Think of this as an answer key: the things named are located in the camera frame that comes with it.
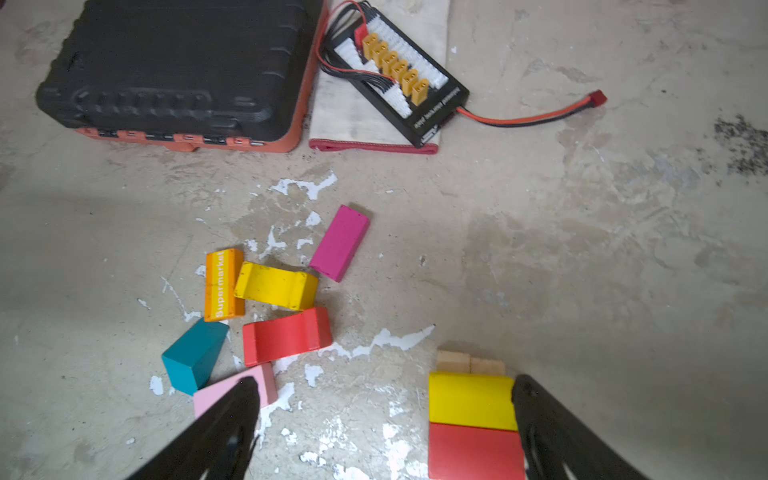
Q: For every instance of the black charging board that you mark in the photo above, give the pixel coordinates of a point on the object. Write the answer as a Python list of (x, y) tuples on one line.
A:
[(402, 72)]

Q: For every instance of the red arch block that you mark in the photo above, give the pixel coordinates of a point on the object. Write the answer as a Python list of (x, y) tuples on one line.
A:
[(268, 341)]

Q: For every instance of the yellow rectangular block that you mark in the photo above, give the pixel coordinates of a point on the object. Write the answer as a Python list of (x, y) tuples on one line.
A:
[(469, 400)]

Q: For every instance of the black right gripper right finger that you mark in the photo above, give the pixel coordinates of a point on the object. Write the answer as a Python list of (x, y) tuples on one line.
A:
[(556, 444)]

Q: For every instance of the natural wood block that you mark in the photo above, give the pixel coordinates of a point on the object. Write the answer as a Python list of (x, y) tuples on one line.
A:
[(453, 362), (487, 367)]

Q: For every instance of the black red tool case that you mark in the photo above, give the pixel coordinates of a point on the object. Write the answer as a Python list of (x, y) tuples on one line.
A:
[(185, 75)]

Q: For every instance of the pink block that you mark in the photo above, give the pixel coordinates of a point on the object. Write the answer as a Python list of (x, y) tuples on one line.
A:
[(258, 382)]

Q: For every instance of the magenta block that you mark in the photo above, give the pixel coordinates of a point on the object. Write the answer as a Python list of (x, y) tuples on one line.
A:
[(340, 243)]

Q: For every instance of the yellow arch block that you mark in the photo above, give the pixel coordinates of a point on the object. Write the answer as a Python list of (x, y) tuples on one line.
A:
[(286, 289)]

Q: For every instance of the teal block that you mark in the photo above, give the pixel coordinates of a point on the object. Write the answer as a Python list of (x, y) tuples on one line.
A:
[(190, 360)]

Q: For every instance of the red rectangular block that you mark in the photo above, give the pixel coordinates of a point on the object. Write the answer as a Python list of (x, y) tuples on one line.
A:
[(458, 452)]

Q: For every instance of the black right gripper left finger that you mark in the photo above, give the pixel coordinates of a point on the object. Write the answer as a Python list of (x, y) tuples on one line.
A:
[(218, 445)]

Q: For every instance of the orange supermarket block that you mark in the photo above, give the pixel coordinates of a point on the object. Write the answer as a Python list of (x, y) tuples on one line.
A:
[(222, 272)]

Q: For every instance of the beige work glove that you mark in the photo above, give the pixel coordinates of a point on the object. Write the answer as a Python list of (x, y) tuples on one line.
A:
[(384, 90)]

